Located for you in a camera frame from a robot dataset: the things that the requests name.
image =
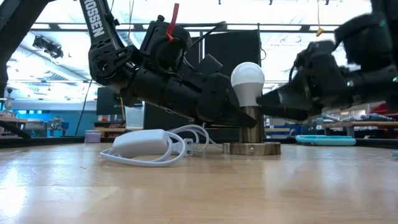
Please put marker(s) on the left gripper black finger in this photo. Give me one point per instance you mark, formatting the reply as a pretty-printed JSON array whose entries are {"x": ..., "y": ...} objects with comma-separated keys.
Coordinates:
[
  {"x": 210, "y": 65},
  {"x": 216, "y": 99}
]

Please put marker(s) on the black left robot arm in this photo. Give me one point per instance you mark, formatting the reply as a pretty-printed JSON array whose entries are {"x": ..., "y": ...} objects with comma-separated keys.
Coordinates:
[{"x": 105, "y": 59}]

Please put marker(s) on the yellow hanging tag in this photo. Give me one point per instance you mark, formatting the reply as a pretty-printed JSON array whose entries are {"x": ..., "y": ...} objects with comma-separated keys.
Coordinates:
[{"x": 319, "y": 31}]

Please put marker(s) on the teal calculator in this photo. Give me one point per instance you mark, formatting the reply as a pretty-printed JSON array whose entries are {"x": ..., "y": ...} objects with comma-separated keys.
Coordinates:
[{"x": 326, "y": 141}]

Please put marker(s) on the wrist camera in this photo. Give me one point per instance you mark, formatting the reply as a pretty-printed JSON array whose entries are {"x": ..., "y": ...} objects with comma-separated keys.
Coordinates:
[
  {"x": 164, "y": 53},
  {"x": 320, "y": 54}
]

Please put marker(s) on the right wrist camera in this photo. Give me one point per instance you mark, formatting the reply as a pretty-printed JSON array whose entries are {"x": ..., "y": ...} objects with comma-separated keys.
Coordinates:
[{"x": 320, "y": 54}]

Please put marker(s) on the black ceiling-mounted device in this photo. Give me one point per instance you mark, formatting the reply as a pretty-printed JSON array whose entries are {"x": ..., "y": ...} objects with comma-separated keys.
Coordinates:
[{"x": 49, "y": 48}]

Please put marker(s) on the black aluminium table frame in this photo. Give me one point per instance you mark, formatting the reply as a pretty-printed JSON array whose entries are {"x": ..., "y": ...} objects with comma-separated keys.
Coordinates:
[{"x": 46, "y": 142}]

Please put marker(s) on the black overhead crossbeam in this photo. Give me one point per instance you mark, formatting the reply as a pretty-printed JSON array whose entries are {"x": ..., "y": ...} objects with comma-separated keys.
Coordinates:
[{"x": 280, "y": 28}]

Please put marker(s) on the red zip tie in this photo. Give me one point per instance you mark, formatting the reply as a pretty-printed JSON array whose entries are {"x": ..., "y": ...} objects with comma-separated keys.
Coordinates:
[{"x": 174, "y": 15}]

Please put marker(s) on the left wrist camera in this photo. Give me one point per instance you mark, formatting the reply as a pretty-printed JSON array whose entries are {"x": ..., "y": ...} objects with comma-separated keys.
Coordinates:
[{"x": 164, "y": 53}]

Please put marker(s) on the wooden workbench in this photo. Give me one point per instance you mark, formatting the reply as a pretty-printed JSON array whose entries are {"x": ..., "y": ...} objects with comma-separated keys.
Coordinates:
[
  {"x": 12, "y": 119},
  {"x": 373, "y": 124}
]

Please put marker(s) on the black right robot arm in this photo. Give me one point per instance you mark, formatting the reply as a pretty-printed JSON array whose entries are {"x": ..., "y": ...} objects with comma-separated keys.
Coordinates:
[{"x": 367, "y": 40}]

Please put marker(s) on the red storage bin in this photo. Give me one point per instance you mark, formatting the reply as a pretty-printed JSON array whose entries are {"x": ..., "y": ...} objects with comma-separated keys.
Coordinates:
[{"x": 385, "y": 113}]

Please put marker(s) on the low cluttered shelf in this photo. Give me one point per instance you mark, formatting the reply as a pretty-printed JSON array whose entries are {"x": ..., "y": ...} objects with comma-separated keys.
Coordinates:
[{"x": 109, "y": 124}]

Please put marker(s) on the white lightbulb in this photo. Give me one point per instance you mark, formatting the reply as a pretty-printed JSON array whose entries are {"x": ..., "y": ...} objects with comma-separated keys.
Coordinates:
[{"x": 247, "y": 77}]

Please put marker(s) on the translucent plastic bin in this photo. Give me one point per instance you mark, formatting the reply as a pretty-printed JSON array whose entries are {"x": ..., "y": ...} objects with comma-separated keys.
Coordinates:
[{"x": 135, "y": 119}]

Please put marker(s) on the brass lamp socket base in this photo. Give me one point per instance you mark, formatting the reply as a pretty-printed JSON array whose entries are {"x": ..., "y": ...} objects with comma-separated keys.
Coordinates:
[{"x": 252, "y": 148}]

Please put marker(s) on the black monitor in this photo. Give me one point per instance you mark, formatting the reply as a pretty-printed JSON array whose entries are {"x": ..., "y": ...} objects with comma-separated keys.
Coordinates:
[{"x": 107, "y": 102}]

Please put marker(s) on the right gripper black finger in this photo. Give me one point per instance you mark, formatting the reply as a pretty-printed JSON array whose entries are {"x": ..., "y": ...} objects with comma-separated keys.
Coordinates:
[
  {"x": 289, "y": 96},
  {"x": 295, "y": 112}
]

